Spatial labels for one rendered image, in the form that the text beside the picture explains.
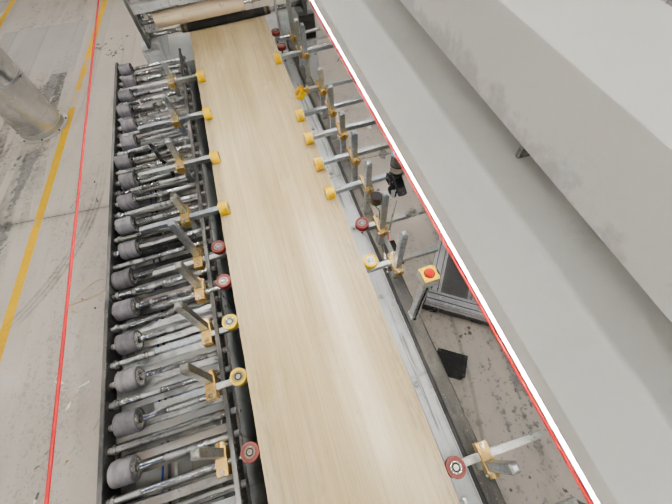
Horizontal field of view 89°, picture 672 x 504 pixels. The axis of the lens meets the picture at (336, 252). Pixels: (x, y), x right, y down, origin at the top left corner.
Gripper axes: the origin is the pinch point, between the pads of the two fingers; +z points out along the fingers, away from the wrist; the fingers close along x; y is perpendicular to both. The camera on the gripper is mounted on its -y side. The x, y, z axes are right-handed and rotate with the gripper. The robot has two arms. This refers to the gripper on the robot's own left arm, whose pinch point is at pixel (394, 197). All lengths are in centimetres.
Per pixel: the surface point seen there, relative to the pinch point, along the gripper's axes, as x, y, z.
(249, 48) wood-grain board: 55, 201, 8
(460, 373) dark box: -20, -90, 87
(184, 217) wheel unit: 120, 27, 2
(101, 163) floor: 240, 216, 98
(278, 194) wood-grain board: 64, 32, 9
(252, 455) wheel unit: 103, -103, 8
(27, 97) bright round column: 294, 291, 55
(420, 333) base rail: 10, -71, 29
